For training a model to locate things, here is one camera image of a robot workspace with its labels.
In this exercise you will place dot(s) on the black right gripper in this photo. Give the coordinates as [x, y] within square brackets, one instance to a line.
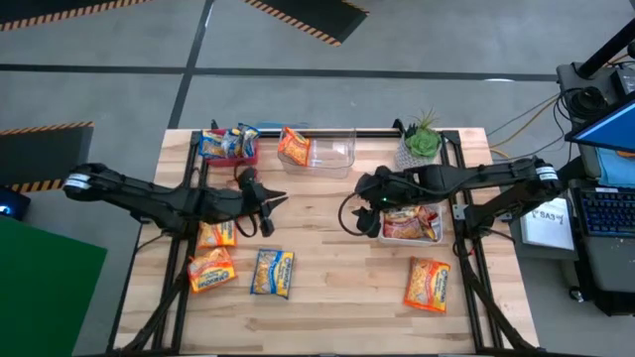
[379, 191]

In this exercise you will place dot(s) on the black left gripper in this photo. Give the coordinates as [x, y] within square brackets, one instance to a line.
[253, 201]

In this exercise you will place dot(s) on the orange Maruchan ramen pack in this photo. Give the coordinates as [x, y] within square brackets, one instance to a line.
[426, 285]
[218, 235]
[294, 148]
[211, 272]

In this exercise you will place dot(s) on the blue Maruchan ramen pack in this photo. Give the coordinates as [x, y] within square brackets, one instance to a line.
[248, 140]
[212, 144]
[231, 143]
[272, 273]

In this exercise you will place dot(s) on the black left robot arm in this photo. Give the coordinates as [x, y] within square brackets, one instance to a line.
[149, 198]

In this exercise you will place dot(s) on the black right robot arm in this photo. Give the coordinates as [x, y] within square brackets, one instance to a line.
[471, 176]

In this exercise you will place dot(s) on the red plastic bin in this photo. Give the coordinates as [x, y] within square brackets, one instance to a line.
[233, 161]

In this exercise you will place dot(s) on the clear plastic bin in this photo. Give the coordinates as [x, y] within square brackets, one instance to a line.
[332, 158]

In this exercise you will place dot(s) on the white plastic bin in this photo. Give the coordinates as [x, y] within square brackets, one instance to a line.
[409, 243]

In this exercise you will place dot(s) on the succulent plant in patterned pot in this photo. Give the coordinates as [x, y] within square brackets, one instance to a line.
[422, 143]

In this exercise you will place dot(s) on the white paper sheet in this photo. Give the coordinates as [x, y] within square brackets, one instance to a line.
[548, 225]

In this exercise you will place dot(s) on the hazard-striped black floor mat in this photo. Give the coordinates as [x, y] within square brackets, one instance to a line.
[317, 15]
[39, 154]
[49, 10]

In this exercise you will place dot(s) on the grey equipment cart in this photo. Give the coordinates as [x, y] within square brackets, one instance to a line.
[570, 74]

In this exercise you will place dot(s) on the black keyboard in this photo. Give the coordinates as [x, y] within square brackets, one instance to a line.
[607, 212]

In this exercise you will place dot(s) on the computer monitor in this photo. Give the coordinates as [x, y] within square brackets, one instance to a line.
[610, 131]

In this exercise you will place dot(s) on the blue cloth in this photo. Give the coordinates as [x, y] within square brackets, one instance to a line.
[617, 168]

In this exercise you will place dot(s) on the dark workstation desk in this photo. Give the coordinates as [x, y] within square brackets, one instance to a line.
[610, 268]

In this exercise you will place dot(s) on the green floor panel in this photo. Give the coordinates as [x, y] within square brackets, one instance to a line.
[44, 287]

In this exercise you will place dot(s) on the black computer with blue light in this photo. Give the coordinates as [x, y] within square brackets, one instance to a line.
[15, 208]

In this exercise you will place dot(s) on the black stand pole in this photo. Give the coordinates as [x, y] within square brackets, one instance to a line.
[607, 49]

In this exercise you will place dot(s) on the small metal bracket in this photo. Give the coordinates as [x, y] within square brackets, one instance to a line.
[460, 212]

